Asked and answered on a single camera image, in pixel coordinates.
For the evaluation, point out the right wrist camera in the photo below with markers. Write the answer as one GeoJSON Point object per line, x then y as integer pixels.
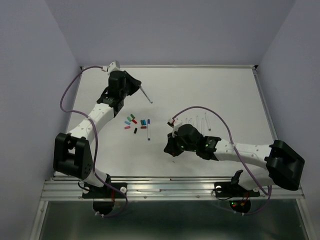
{"type": "Point", "coordinates": [175, 124]}

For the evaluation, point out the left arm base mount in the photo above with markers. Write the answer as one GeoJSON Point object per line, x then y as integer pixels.
{"type": "Point", "coordinates": [107, 202]}

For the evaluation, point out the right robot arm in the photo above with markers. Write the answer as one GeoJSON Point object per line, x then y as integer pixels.
{"type": "Point", "coordinates": [265, 165]}

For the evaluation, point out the navy blue marker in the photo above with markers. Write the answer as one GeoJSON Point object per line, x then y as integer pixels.
{"type": "Point", "coordinates": [148, 129]}

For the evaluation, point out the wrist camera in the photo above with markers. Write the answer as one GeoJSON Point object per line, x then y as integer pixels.
{"type": "Point", "coordinates": [113, 66]}
{"type": "Point", "coordinates": [175, 124]}

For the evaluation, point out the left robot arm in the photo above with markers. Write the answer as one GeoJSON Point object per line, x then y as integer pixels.
{"type": "Point", "coordinates": [72, 150]}

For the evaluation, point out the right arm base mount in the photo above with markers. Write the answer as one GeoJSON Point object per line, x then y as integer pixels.
{"type": "Point", "coordinates": [237, 196]}

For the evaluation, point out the aluminium front rail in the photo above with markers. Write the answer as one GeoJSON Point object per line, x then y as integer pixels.
{"type": "Point", "coordinates": [63, 188]}

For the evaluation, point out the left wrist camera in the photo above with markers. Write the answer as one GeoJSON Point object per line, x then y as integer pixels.
{"type": "Point", "coordinates": [113, 66]}

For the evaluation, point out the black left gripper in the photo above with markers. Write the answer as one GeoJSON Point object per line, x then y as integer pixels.
{"type": "Point", "coordinates": [134, 82]}

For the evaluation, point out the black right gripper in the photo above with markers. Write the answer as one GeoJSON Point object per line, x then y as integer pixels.
{"type": "Point", "coordinates": [170, 147]}

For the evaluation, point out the grey marker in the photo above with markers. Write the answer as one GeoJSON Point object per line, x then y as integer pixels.
{"type": "Point", "coordinates": [145, 94]}

